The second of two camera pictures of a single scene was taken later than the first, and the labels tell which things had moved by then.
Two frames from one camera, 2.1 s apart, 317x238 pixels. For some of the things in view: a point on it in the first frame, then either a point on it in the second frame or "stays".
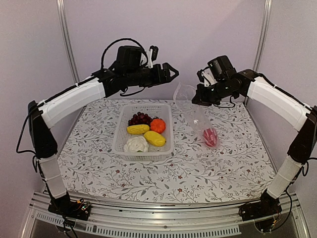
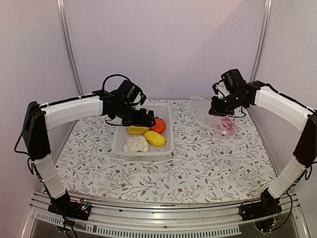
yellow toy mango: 155,138 stays
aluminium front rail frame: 204,220 stays
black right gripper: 200,98 -> 215,109
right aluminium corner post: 263,34 stays
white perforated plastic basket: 161,111 stays
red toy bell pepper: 210,137 -> 227,123
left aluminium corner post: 66,39 stays
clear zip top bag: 195,113 -> 200,107
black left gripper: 161,79 -> 141,121
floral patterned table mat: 241,166 stays
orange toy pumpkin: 157,125 stays
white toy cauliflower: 136,144 stays
